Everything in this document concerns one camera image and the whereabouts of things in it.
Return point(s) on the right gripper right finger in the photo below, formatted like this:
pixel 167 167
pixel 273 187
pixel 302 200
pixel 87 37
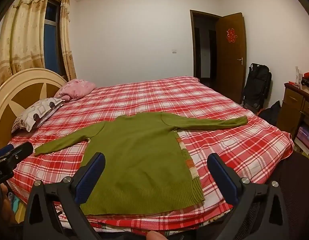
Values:
pixel 259 210

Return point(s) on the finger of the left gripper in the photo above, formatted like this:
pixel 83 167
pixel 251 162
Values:
pixel 6 149
pixel 19 153

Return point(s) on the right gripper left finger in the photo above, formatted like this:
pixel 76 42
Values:
pixel 41 219

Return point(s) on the green knit sweater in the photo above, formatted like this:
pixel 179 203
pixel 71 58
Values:
pixel 148 168

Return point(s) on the person right hand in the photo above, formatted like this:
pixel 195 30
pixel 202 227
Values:
pixel 153 235

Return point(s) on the patterned white pillow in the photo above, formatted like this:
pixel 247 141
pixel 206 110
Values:
pixel 35 115

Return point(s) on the cream wooden headboard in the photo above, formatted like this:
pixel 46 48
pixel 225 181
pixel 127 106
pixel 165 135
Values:
pixel 21 91

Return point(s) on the red plaid bed sheet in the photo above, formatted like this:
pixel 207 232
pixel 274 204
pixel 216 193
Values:
pixel 253 150

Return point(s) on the pink pillow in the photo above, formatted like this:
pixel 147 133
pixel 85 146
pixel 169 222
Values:
pixel 75 90

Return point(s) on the dark window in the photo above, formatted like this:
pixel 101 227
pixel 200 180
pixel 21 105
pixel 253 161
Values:
pixel 52 40

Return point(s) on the left beige curtain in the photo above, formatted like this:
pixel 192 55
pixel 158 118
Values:
pixel 22 38

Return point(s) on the beige curtain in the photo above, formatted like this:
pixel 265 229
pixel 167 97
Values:
pixel 65 43
pixel 22 38

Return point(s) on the wooden dresser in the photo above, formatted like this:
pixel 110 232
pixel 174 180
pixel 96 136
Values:
pixel 293 117

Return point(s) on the right beige curtain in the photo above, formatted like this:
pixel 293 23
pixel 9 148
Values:
pixel 65 43

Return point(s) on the black backpack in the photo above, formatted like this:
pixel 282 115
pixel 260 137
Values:
pixel 257 87

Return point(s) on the red items on dresser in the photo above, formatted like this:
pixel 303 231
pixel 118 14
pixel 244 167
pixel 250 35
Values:
pixel 305 79

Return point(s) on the brown wooden door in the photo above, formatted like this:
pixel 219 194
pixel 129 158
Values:
pixel 231 56

